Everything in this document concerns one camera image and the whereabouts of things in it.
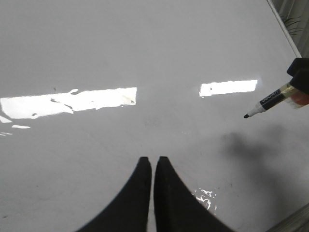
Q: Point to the black and white whiteboard marker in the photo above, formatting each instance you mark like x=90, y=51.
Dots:
x=287, y=91

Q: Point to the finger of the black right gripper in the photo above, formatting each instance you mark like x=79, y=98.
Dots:
x=299, y=71

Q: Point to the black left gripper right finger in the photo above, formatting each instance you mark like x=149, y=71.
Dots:
x=176, y=209

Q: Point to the white whiteboard with metal frame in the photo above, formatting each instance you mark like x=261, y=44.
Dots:
x=87, y=87

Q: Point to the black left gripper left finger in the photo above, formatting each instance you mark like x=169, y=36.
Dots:
x=128, y=211

